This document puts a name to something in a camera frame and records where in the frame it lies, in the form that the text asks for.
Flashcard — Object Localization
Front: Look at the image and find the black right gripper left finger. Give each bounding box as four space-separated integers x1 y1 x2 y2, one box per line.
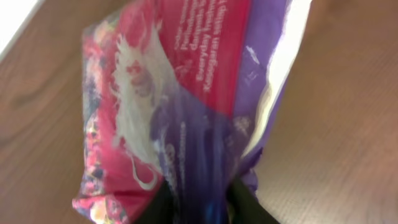
133 180 174 224

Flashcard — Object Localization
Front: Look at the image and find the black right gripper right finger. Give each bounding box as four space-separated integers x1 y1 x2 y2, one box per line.
226 179 280 224

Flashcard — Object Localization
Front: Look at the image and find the red purple snack packet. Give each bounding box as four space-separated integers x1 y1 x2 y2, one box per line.
72 0 311 224

